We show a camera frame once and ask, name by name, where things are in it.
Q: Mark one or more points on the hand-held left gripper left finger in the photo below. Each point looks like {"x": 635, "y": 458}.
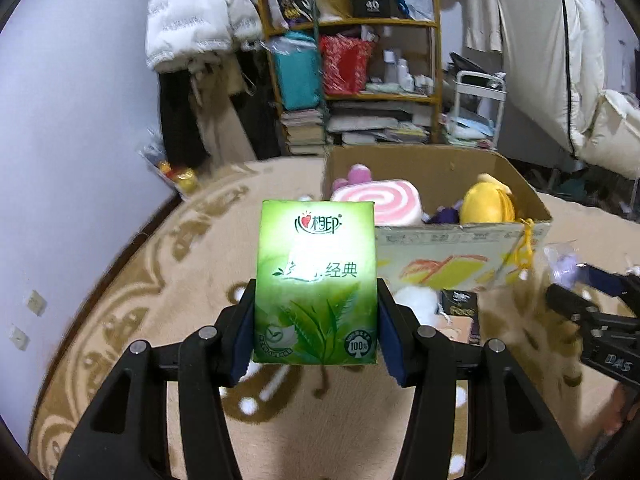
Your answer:
{"x": 244, "y": 332}

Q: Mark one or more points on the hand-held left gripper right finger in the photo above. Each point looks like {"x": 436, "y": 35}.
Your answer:
{"x": 392, "y": 342}

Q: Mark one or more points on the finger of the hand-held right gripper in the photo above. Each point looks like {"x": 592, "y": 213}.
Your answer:
{"x": 605, "y": 280}
{"x": 570, "y": 300}

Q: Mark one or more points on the clear plastic item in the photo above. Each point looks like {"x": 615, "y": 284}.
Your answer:
{"x": 562, "y": 265}

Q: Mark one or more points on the green tissue pack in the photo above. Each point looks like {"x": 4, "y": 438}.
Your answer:
{"x": 315, "y": 285}

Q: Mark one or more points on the printed cardboard box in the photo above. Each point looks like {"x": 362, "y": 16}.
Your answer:
{"x": 400, "y": 245}

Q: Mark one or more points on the yellow plush toy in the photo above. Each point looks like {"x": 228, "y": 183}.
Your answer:
{"x": 485, "y": 202}

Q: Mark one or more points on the purple-haired plush doll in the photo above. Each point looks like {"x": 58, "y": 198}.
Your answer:
{"x": 445, "y": 215}

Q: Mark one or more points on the pink swirl roll plush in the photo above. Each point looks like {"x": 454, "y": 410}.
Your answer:
{"x": 380, "y": 202}

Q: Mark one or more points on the pink plush toy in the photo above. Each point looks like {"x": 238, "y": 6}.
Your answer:
{"x": 359, "y": 174}

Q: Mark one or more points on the person's right forearm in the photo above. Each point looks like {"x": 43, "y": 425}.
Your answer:
{"x": 622, "y": 410}

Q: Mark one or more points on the white fluffy plush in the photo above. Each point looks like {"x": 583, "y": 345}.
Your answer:
{"x": 417, "y": 297}

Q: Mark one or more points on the black tissue pack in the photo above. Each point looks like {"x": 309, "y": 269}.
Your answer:
{"x": 457, "y": 305}

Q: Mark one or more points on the bag of colourful toys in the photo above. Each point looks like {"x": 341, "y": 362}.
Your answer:
{"x": 175, "y": 175}

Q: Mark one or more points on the blue white cloth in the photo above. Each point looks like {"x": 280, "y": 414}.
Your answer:
{"x": 467, "y": 127}

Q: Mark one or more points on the stack of books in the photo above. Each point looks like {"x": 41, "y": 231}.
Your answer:
{"x": 302, "y": 132}

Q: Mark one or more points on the beige hanging coat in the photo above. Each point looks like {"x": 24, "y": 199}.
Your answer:
{"x": 225, "y": 125}

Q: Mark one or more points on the pile of papers and books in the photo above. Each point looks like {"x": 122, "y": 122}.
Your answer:
{"x": 370, "y": 122}

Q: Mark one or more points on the black hanging coat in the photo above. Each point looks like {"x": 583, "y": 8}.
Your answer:
{"x": 177, "y": 120}
{"x": 260, "y": 110}

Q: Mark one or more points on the white trolley cart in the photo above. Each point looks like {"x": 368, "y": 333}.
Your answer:
{"x": 472, "y": 80}

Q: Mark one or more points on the teal bag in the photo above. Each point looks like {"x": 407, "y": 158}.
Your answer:
{"x": 297, "y": 75}

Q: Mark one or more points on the group of white cosmetic bottles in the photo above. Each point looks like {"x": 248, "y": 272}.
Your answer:
{"x": 400, "y": 70}

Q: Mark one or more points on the red patterned bag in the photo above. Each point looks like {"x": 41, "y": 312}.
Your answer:
{"x": 345, "y": 65}

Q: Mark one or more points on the wooden shelf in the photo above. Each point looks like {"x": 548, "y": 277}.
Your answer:
{"x": 400, "y": 22}

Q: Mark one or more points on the white puffer jacket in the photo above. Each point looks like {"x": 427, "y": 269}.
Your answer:
{"x": 190, "y": 15}

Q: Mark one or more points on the white wall socket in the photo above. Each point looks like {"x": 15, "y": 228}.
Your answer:
{"x": 19, "y": 337}
{"x": 36, "y": 302}

